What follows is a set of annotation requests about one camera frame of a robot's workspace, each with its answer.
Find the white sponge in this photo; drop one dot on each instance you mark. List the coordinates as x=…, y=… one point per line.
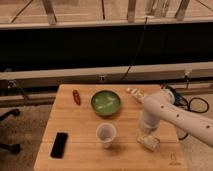
x=149, y=141

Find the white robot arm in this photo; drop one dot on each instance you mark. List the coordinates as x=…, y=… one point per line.
x=159, y=106

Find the green ceramic bowl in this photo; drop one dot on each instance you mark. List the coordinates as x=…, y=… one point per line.
x=105, y=103

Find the white toy block piece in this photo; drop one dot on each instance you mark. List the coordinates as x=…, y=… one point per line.
x=136, y=94

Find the wooden table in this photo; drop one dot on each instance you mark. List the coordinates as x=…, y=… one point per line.
x=77, y=139

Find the translucent plastic cup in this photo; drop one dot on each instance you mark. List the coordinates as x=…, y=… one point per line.
x=106, y=134

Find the blue device on floor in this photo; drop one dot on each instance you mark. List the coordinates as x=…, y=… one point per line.
x=176, y=96

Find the black rectangular remote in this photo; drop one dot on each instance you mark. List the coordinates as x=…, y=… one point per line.
x=59, y=145

